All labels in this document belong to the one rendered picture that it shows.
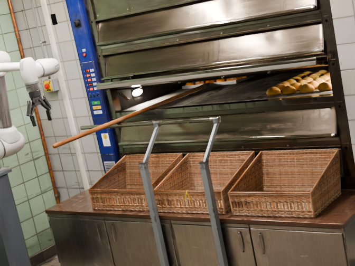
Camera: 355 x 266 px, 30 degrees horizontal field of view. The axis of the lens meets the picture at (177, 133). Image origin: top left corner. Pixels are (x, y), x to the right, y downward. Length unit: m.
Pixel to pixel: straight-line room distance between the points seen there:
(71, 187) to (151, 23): 1.74
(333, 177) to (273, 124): 0.55
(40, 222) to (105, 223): 1.14
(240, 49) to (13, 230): 2.04
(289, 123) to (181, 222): 0.94
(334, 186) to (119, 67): 1.87
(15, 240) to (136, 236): 0.89
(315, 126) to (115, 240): 1.62
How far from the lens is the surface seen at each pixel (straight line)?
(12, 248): 4.90
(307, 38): 4.12
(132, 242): 4.66
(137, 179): 5.06
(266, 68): 4.10
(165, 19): 4.66
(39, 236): 5.81
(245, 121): 4.46
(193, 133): 4.70
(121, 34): 4.91
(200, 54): 4.52
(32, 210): 5.74
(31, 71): 4.25
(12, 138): 4.87
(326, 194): 3.99
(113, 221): 4.71
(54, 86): 5.46
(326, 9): 4.04
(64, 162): 5.69
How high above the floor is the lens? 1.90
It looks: 11 degrees down
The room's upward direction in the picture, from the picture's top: 12 degrees counter-clockwise
